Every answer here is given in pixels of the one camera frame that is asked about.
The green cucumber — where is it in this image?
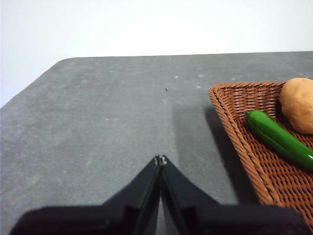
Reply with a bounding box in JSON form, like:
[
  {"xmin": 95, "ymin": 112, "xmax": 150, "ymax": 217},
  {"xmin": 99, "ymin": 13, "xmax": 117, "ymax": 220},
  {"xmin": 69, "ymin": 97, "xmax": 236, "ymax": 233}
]
[{"xmin": 245, "ymin": 110, "xmax": 313, "ymax": 172}]

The yellow-brown potato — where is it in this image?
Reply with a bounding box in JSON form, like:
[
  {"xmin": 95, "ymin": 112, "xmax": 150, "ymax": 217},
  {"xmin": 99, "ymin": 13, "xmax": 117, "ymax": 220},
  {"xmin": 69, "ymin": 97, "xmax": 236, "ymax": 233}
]
[{"xmin": 279, "ymin": 77, "xmax": 313, "ymax": 135}]

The brown wicker basket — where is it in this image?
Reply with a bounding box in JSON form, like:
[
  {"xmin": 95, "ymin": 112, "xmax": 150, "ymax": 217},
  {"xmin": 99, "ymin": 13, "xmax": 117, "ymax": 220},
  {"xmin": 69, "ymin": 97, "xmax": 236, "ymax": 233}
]
[{"xmin": 208, "ymin": 81, "xmax": 313, "ymax": 228}]

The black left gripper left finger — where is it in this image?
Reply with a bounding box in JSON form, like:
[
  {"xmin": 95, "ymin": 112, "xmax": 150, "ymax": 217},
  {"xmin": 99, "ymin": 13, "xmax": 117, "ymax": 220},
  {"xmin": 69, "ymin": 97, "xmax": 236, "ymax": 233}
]
[{"xmin": 103, "ymin": 154, "xmax": 162, "ymax": 221}]

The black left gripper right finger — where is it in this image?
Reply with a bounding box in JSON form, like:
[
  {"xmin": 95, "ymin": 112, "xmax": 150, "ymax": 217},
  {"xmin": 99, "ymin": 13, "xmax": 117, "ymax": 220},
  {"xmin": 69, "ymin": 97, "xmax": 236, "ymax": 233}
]
[{"xmin": 160, "ymin": 154, "xmax": 221, "ymax": 221}]

